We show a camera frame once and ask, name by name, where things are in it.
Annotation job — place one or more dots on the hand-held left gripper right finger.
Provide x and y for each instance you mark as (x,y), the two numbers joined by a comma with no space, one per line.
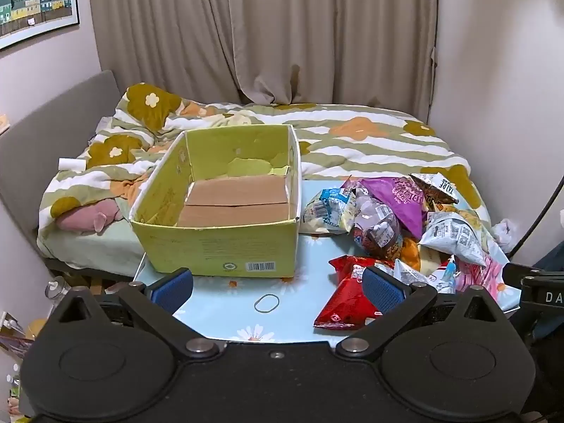
(384,290)

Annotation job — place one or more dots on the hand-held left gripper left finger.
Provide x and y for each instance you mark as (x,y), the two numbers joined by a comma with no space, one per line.
(169,291)

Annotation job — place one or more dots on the yellow-green cardboard box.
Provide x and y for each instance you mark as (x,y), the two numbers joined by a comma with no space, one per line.
(211,246)

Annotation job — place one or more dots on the clear packet of brown snacks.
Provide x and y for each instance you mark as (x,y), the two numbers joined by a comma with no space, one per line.
(379,229)

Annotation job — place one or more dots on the white silver snack packet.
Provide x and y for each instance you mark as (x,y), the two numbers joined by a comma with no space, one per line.
(407,275)

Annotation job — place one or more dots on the red snack packet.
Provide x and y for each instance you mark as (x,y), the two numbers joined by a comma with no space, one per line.
(348,299)

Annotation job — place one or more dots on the orange snack packet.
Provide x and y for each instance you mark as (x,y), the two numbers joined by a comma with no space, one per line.
(412,251)

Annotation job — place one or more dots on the light blue floral table cover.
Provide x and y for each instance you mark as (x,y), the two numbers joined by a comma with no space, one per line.
(229,313)

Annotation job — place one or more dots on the pink snack packet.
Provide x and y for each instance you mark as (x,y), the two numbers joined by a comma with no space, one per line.
(480,277)

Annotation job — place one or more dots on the white plastic bag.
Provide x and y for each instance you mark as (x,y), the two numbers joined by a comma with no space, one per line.
(504,231)

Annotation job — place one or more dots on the yellow rubber band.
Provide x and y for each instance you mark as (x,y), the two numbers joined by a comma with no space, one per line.
(255,303)

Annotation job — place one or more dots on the purple snack packet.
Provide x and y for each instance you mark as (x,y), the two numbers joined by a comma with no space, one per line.
(403,202)

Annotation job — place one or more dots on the white triangular snack packet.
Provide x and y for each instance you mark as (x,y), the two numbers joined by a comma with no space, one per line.
(454,233)

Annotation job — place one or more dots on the light green bed sheet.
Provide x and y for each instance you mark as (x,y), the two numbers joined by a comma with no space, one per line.
(88,246)

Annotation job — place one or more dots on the blue white snack packet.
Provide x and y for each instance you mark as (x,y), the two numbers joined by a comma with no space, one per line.
(326,209)

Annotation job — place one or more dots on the pink plush toy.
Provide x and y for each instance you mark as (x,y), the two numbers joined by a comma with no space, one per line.
(83,218)

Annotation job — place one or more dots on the clear plastic bottle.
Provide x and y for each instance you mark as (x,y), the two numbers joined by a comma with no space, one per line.
(55,293)

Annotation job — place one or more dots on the white brown snack packet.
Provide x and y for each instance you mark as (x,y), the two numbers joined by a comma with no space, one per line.
(440,183)

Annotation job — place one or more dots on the striped floral blanket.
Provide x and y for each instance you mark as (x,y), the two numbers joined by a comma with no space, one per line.
(374,145)

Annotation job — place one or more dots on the white paper roll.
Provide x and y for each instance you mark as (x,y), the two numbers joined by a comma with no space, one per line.
(70,164)

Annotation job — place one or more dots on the grey bed headboard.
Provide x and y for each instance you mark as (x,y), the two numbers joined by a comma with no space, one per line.
(48,114)

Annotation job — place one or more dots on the beige curtain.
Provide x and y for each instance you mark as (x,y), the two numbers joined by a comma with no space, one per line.
(264,31)

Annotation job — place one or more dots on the framed wall poster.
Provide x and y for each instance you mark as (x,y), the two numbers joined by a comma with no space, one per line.
(35,0)

